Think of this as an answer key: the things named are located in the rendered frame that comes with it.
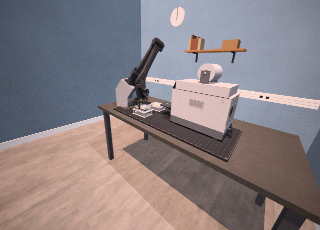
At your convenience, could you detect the white roll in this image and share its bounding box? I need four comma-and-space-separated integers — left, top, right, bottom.
197, 64, 223, 82

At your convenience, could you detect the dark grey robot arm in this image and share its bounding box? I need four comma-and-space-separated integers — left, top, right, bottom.
125, 37, 165, 97

